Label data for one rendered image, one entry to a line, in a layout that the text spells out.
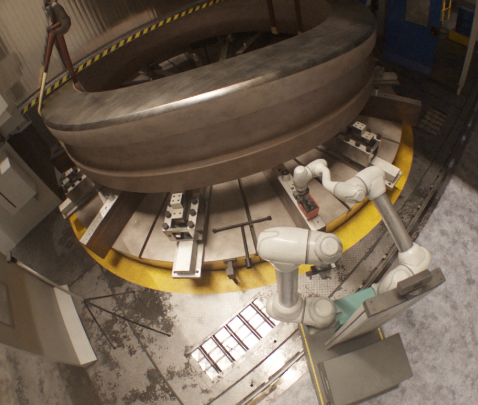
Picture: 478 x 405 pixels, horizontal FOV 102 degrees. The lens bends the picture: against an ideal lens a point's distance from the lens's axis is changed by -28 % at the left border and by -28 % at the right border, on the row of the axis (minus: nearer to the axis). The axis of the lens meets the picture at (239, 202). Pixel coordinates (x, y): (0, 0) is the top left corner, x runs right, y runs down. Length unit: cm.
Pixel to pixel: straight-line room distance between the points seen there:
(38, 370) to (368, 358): 394
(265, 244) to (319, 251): 20
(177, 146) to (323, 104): 142
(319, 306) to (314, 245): 56
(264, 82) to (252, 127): 50
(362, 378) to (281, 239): 124
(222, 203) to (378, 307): 241
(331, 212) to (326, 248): 196
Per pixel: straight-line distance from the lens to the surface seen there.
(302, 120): 253
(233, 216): 293
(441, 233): 352
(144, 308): 324
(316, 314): 144
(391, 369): 196
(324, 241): 93
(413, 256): 169
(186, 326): 296
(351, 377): 189
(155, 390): 306
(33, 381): 440
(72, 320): 379
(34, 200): 494
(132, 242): 329
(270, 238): 97
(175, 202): 259
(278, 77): 205
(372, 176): 158
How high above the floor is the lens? 270
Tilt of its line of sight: 52 degrees down
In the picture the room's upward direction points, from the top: 19 degrees counter-clockwise
